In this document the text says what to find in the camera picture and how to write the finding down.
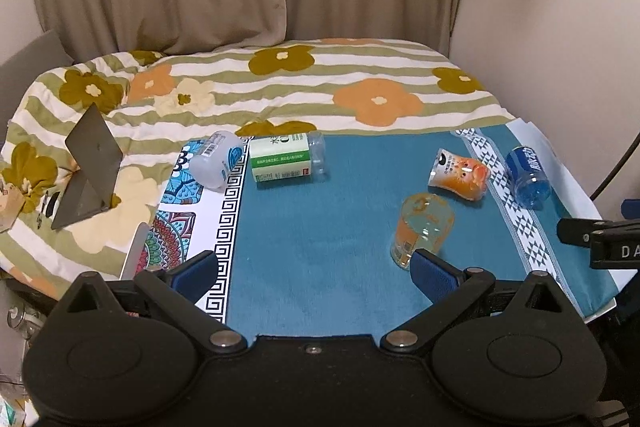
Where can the grey headboard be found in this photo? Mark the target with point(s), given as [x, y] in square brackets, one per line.
[21, 70]

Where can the white frosted plastic cup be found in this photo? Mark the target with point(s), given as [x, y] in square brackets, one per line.
[213, 164]

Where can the white folding table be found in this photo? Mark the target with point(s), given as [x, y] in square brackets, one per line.
[135, 252]

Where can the clear cup with orange label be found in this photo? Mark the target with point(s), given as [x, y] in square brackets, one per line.
[425, 221]

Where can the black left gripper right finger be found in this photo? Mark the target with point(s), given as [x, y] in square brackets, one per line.
[454, 294]

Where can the floral striped quilt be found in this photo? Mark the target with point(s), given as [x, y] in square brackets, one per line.
[154, 103]

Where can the grey folding stand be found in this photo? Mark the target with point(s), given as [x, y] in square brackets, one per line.
[98, 159]

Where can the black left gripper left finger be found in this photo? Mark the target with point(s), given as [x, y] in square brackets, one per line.
[174, 294]

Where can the blue transparent plastic cup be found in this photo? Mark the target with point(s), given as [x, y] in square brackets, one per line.
[531, 186]

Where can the orange cartoon print cup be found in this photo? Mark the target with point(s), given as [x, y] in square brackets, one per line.
[466, 177]

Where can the blue patterned table mat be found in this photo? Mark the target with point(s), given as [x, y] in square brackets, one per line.
[312, 258]

